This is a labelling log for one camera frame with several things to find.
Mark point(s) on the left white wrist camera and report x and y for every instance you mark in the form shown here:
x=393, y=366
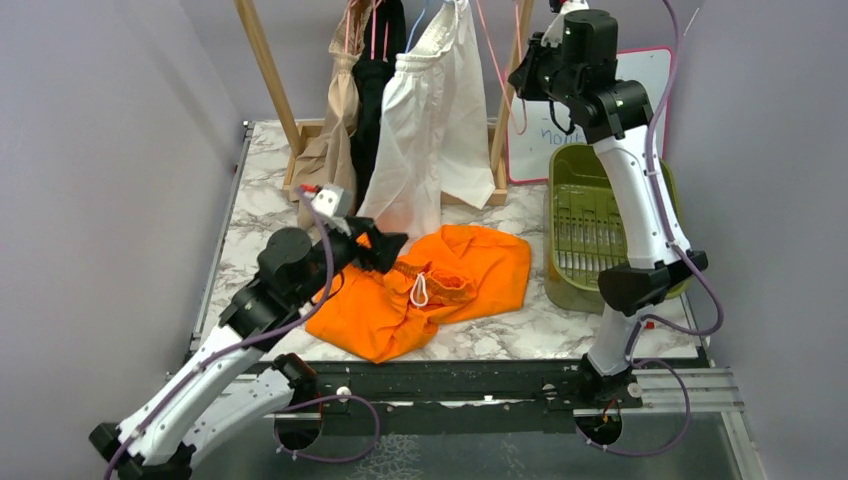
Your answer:
x=330, y=205

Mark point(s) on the beige shorts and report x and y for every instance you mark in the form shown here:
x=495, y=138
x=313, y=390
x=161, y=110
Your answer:
x=328, y=158

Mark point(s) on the olive green plastic bin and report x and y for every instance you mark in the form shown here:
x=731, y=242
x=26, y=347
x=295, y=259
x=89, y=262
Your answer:
x=584, y=234

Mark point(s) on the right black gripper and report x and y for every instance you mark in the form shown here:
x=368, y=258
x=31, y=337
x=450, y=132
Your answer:
x=522, y=77

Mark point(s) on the wooden clothes rack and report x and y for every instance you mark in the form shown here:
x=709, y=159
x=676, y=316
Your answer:
x=300, y=134

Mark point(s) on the black shorts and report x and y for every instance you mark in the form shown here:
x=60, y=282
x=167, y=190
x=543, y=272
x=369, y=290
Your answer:
x=371, y=78

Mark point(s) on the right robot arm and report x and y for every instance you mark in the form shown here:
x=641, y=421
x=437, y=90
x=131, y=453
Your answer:
x=575, y=63

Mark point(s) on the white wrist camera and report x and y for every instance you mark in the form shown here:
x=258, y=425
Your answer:
x=553, y=35
x=330, y=205

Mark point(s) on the pink wire hanger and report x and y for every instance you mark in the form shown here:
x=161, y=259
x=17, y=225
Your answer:
x=519, y=123

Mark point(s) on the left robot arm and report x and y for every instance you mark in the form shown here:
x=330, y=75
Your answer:
x=198, y=410

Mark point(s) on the pink hanger of black shorts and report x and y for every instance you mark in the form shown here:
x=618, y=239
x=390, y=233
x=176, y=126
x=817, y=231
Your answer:
x=378, y=37

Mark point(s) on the blue wire hanger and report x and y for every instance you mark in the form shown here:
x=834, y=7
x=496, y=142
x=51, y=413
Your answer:
x=412, y=35

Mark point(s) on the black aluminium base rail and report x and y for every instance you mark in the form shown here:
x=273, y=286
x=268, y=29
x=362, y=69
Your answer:
x=469, y=397

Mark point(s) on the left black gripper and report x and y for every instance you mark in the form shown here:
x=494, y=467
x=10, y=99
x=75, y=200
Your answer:
x=384, y=246

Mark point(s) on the white shorts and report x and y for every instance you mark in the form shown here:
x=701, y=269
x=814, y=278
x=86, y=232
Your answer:
x=434, y=132

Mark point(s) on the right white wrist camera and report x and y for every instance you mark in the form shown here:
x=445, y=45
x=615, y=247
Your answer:
x=553, y=35

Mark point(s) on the orange shorts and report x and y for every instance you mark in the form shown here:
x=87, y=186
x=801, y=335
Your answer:
x=459, y=273

